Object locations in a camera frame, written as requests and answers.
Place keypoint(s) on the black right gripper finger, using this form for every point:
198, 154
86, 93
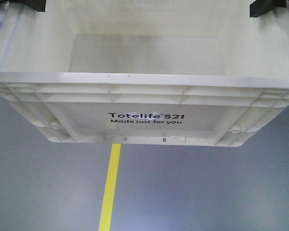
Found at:
260, 7

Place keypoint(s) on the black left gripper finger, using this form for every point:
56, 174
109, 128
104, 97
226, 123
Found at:
37, 5

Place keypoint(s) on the white plastic tote crate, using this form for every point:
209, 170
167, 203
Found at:
165, 72

